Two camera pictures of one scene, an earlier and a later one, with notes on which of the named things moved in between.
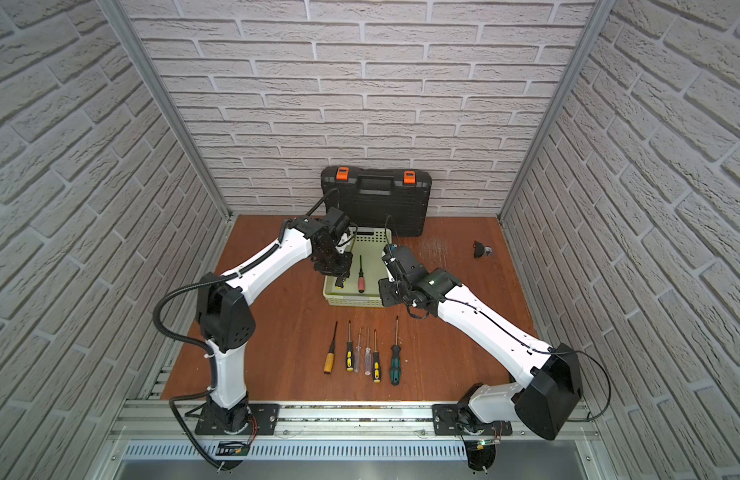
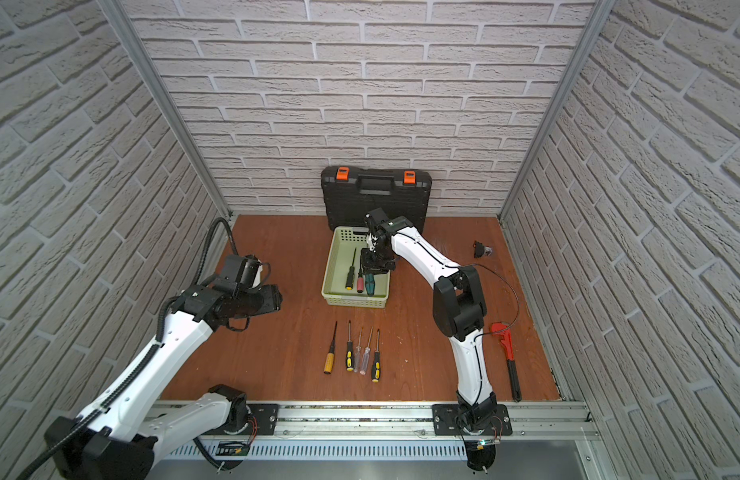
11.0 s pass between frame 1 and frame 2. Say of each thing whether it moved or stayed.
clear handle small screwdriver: stayed
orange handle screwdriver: stayed
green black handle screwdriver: moved
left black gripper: moved
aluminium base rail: stayed
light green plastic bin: stayed
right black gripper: moved
